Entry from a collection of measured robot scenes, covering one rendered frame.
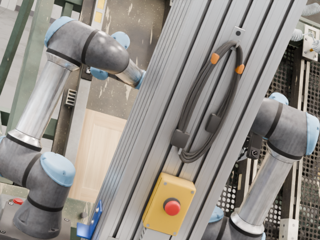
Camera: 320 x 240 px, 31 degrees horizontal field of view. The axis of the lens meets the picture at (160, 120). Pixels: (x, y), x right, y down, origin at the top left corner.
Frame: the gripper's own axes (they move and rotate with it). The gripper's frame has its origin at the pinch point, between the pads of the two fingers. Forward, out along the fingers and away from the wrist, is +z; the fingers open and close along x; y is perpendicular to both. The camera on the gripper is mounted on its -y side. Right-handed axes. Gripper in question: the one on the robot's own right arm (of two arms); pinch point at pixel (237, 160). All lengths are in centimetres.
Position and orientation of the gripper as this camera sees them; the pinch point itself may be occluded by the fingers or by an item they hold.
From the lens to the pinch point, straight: 239.3
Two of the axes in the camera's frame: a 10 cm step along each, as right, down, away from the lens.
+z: -3.8, 6.6, 6.4
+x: -9.2, -3.2, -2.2
